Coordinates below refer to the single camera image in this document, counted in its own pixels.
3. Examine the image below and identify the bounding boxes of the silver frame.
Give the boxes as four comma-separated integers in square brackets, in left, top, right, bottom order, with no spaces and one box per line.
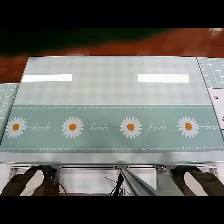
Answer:
[0,161,224,197]

